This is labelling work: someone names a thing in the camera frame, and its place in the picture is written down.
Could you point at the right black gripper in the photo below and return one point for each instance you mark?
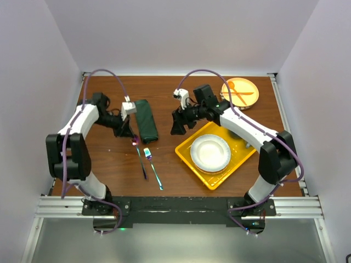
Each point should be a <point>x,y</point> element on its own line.
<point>180,120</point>

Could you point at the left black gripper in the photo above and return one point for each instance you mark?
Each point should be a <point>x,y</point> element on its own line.
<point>124,129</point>

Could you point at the iridescent metal spoon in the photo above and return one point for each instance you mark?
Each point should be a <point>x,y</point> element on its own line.
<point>135,143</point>

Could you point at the dark green cloth napkin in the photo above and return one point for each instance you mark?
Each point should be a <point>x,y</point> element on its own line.
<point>145,122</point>

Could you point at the iridescent metal fork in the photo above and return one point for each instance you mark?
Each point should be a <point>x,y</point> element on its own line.
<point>148,156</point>

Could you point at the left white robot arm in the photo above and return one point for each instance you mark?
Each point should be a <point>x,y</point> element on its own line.
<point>68,157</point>

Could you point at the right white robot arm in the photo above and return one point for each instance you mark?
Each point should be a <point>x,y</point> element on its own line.
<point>277,152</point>

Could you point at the white ceramic plate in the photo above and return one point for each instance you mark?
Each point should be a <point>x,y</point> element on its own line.
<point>210,153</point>

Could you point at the dark blue mug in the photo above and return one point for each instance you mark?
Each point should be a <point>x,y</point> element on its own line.
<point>234,135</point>

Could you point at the orange plastic spoon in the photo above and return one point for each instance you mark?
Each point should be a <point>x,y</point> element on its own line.
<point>233,91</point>

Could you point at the yellow plastic tray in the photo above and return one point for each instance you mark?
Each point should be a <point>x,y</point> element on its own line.
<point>239,155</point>

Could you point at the orange plastic knife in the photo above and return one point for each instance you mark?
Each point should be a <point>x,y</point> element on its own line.
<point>242,93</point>

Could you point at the wicker plate holder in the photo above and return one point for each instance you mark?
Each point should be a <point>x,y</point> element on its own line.
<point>239,107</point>

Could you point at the orange round plate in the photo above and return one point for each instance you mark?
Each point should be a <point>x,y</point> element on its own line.
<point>244,85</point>

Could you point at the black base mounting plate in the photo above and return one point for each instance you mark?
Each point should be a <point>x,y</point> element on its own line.
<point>178,210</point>

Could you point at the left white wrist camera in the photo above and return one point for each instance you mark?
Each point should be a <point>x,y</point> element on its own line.
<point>128,107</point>

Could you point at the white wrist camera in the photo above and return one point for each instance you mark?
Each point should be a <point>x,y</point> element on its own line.
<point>182,95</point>
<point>128,107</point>

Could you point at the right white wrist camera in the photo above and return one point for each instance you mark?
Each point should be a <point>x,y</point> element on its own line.
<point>182,95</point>

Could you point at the aluminium front frame rail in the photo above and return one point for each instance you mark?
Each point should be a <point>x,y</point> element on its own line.
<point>285,207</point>

